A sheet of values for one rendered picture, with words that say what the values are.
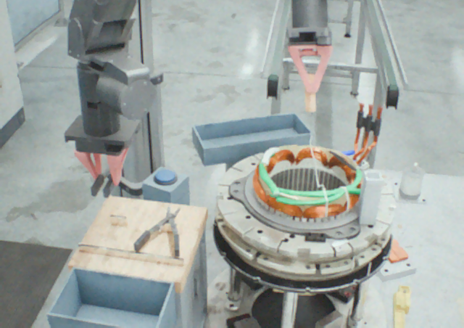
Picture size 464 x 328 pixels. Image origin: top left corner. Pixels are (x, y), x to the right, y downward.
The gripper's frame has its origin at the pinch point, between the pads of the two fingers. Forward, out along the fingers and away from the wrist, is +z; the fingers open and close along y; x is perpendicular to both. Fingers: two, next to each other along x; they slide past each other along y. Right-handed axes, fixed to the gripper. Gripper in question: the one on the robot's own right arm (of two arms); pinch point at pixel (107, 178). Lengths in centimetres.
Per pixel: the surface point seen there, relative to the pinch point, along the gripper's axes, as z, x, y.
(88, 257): 12.2, -5.6, -2.7
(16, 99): 104, 213, -147
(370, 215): 6.9, 7.4, 41.6
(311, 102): -9.4, 13.5, 30.0
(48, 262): 120, 98, -75
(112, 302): 18.7, -8.7, 1.6
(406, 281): 41, 29, 56
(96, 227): 12.3, 2.2, -4.2
